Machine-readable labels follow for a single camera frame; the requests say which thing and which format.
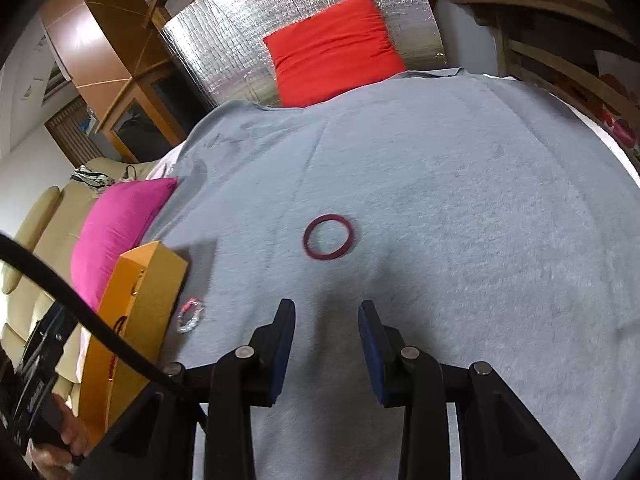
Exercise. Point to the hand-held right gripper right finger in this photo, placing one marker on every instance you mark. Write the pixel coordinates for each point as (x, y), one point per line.
(371, 350)

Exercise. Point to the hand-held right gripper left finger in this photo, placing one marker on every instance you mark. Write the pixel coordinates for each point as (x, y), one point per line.
(282, 345)

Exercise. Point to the dark red bangle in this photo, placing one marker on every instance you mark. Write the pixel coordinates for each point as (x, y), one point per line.
(306, 240)

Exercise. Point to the orange box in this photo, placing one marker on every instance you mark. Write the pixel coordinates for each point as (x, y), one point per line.
(145, 300)

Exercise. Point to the person's left hand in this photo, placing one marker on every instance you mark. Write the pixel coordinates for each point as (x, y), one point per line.
(77, 432)

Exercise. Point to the grey blanket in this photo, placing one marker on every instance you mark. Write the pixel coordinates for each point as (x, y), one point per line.
(450, 210)

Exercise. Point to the beige sofa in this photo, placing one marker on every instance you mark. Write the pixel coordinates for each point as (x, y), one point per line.
(45, 220)

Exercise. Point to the magenta pillow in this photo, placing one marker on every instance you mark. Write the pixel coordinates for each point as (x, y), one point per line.
(120, 230)

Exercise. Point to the striped cloth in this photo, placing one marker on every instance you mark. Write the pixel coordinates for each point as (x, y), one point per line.
(92, 177)

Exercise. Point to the brown woven blind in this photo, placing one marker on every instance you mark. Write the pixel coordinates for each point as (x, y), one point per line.
(75, 132)

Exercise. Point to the red pillow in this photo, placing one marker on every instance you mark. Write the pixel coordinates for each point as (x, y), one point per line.
(335, 50)

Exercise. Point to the silver foil mat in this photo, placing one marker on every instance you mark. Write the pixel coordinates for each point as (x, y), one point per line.
(225, 50)

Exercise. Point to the wooden cabinet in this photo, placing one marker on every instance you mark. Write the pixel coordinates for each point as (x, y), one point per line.
(100, 50)

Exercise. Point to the floral printed cloth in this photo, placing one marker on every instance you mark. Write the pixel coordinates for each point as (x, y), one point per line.
(617, 110)

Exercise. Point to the wooden shelf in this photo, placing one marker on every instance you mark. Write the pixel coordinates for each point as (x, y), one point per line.
(550, 15)

